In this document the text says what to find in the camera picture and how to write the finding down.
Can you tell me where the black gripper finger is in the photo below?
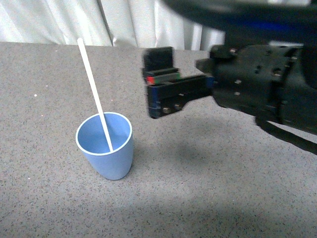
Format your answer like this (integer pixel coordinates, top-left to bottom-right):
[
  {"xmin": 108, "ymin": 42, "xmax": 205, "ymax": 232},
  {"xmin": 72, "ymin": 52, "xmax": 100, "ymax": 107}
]
[
  {"xmin": 146, "ymin": 75, "xmax": 214, "ymax": 119},
  {"xmin": 142, "ymin": 47, "xmax": 180, "ymax": 86}
]

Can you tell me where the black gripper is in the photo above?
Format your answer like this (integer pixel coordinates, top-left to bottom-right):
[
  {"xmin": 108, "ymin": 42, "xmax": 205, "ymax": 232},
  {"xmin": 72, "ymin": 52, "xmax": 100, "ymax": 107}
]
[{"xmin": 196, "ymin": 45, "xmax": 305, "ymax": 124}]

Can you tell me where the white chopstick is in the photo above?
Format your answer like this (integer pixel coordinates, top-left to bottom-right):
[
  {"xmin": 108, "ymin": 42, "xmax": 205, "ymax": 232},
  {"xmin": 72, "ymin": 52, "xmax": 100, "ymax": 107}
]
[{"xmin": 77, "ymin": 38, "xmax": 113, "ymax": 152}]

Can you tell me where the blue plastic cup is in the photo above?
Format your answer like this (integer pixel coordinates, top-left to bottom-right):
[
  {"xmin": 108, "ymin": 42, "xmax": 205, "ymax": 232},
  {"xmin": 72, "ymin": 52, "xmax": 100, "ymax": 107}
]
[{"xmin": 76, "ymin": 112, "xmax": 134, "ymax": 180}]

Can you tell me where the grey-white curtain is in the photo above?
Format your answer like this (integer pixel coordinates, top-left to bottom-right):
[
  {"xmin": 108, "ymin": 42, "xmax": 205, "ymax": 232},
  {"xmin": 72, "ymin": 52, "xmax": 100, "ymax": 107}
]
[{"xmin": 0, "ymin": 0, "xmax": 225, "ymax": 51}]

